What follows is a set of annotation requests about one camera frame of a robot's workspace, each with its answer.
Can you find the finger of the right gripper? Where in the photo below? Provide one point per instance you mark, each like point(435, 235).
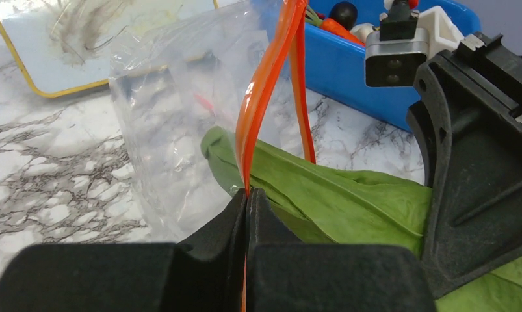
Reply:
point(468, 125)

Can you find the blue plastic bin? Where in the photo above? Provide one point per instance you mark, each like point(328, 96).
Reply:
point(335, 67)

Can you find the dark purple mushroom cap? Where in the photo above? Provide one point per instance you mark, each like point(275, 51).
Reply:
point(344, 13)

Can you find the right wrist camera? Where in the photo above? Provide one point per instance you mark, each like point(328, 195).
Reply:
point(406, 38)

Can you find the clear orange-zip plastic bag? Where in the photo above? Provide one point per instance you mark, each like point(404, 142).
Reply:
point(192, 98)

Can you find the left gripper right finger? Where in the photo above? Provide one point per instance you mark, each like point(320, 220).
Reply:
point(285, 274)

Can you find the yellow-framed whiteboard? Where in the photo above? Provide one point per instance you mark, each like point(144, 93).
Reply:
point(62, 47)

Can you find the orange carrot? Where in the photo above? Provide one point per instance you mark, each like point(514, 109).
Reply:
point(331, 26)

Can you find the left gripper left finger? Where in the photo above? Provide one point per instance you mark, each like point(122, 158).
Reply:
point(204, 272)

